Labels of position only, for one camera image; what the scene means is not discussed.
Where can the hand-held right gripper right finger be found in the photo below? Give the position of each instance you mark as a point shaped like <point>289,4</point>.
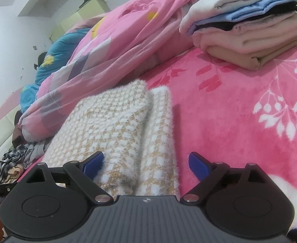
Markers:
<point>199,165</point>

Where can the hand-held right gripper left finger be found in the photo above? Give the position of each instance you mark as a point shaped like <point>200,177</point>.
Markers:
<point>94,165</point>

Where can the beige white checked knit sweater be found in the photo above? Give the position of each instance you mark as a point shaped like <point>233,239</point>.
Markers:
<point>118,126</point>

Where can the tan crumpled garment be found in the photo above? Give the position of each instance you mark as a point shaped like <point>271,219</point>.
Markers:
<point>15,173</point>

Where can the grey garment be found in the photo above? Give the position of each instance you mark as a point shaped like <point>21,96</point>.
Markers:
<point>38,149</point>

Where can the pink flower print blanket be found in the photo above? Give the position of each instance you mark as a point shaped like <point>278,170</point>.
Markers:
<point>227,111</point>

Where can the teal blue quilt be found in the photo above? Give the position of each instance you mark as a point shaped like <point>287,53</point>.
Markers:
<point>59,53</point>

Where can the beige folded garment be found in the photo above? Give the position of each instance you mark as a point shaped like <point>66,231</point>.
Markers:
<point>265,55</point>

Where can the pink floral quilt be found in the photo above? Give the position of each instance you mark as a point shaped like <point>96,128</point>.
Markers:
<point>128,35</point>

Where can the pale yellow wardrobe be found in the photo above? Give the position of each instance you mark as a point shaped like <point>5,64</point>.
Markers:
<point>80,22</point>

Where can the white folded garment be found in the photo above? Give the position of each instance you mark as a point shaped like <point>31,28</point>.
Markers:
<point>214,7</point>

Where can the black folded garment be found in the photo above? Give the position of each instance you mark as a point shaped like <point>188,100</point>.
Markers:
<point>270,14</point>

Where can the light blue folded garment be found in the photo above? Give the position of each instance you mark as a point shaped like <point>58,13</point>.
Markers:
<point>260,7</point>

